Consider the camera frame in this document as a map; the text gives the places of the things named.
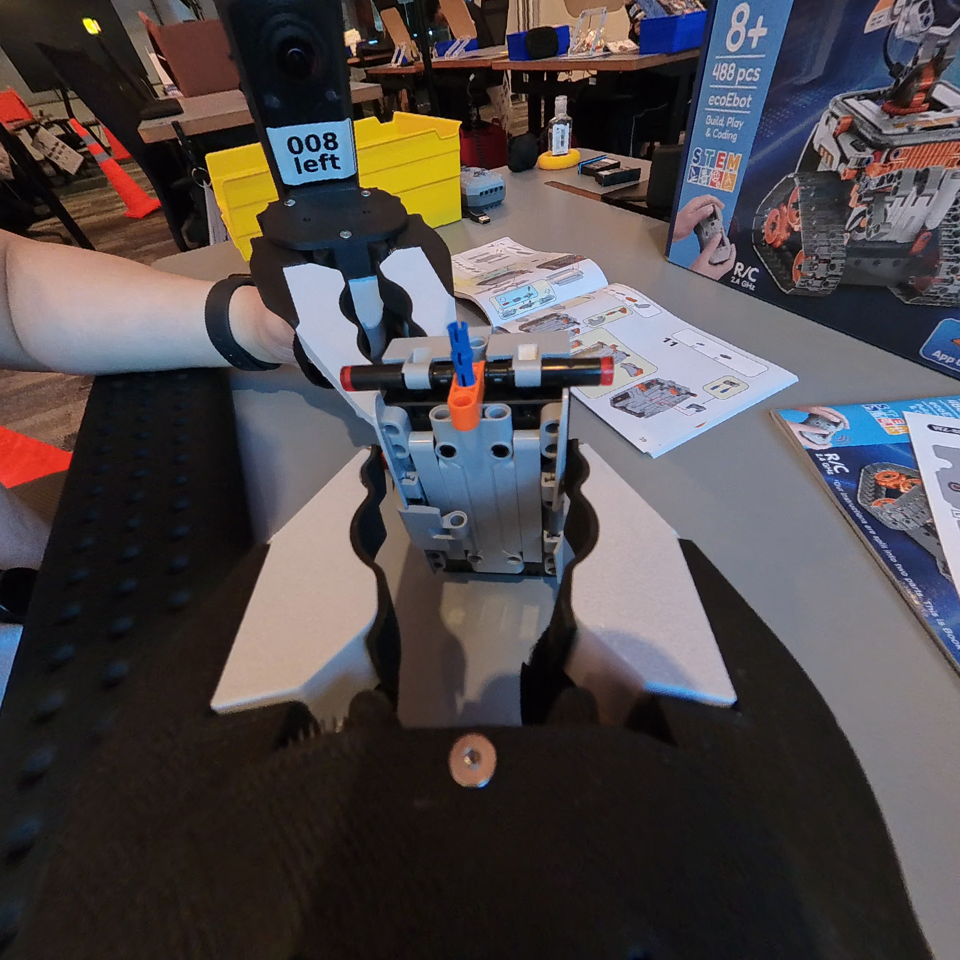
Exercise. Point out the grey brick robot assembly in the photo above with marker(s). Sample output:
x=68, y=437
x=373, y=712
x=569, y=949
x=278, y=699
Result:
x=480, y=487

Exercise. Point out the blue manual booklet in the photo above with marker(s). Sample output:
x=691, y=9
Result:
x=847, y=465

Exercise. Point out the black office chair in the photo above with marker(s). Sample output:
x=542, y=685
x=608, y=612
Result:
x=665, y=184

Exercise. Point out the black wristband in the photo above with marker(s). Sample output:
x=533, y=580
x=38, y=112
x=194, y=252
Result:
x=217, y=322

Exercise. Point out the grey battery box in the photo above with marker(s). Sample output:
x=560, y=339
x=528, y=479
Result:
x=481, y=187

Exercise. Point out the clear sanitizer bottle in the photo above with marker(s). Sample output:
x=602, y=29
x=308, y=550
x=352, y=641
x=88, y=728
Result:
x=559, y=131

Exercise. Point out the blue robot kit box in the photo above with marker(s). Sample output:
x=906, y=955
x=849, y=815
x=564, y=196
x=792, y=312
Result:
x=825, y=112

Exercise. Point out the yellow tape roll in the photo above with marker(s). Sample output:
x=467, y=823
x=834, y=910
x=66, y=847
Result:
x=559, y=163

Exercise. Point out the black perforated plastic panel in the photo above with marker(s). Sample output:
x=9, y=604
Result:
x=135, y=487

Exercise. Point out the brown cardboard box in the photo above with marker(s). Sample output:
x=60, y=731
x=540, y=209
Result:
x=187, y=60

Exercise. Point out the wooden background table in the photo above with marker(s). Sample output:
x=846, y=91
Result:
x=600, y=61

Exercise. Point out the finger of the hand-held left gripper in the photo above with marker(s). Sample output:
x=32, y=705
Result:
x=319, y=315
x=424, y=289

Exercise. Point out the blue plastic bin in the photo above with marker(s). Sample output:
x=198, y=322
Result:
x=517, y=45
x=675, y=31

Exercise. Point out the clear acrylic stand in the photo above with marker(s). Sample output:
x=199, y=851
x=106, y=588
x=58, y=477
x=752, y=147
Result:
x=589, y=31

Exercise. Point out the red bag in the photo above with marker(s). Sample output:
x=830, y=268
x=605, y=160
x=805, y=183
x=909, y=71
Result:
x=484, y=146

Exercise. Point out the small black box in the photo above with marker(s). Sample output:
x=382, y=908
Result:
x=598, y=169
x=622, y=178

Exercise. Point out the sticker sheet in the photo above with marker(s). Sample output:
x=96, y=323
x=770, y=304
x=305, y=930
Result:
x=937, y=465

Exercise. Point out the person's left forearm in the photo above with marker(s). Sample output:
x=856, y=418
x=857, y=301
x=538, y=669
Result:
x=90, y=300

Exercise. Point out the grey desk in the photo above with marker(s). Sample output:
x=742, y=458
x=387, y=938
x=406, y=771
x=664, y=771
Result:
x=750, y=525

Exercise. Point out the black round pouch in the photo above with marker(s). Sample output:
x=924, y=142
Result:
x=525, y=152

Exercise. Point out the open instruction booklet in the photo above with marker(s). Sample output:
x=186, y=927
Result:
x=712, y=375

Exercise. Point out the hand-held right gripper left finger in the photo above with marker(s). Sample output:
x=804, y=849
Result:
x=300, y=600

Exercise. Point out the orange traffic cone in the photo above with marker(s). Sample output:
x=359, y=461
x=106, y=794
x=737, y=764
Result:
x=124, y=184

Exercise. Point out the yellow plastic bin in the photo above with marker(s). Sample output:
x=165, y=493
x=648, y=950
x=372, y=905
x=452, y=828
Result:
x=405, y=172

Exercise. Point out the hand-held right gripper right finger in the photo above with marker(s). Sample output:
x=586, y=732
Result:
x=645, y=600

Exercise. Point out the grey background table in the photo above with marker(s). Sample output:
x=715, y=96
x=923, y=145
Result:
x=195, y=112

